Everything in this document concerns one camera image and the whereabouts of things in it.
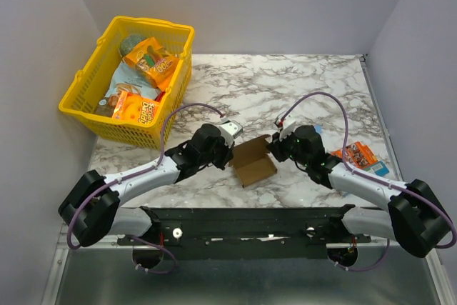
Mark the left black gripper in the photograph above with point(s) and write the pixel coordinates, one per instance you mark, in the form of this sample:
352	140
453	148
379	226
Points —
228	153

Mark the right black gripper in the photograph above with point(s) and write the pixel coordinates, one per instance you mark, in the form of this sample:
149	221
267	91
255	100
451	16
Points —
277	148

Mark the brown cardboard paper box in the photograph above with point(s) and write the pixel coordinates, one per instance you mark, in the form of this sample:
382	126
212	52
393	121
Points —
251	162

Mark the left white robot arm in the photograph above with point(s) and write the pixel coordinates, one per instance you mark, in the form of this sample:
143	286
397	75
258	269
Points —
94	208

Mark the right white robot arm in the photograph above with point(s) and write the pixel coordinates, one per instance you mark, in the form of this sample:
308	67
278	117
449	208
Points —
408	213

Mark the orange snack box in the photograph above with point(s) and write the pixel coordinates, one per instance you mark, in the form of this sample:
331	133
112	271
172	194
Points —
360	155

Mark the blue rectangular pack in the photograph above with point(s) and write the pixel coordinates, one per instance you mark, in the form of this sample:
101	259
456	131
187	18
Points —
318	129

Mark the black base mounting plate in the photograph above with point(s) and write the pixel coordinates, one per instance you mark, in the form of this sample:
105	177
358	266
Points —
269	233

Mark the orange sponge daddy package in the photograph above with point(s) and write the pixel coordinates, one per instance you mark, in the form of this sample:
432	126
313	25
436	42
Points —
135	109

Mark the teal white small packet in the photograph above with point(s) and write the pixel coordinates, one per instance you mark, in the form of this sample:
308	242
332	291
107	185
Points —
379	168

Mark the orange gummy candy bag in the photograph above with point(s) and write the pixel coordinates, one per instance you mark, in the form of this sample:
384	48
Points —
152	60

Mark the yellow plastic basket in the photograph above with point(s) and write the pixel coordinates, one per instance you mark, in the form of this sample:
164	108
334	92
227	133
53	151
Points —
92	82

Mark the light blue snack bag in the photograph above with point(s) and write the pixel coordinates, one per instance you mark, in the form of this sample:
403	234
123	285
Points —
131	81

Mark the green round scouring pad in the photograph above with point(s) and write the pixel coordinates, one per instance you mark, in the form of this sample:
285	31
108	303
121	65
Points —
129	43

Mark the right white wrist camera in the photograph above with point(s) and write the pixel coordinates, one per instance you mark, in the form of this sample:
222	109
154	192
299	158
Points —
285	125

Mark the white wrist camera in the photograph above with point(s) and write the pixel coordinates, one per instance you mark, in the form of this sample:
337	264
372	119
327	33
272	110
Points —
230	130
285	125

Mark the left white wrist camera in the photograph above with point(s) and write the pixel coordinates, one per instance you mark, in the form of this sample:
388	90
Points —
230	130

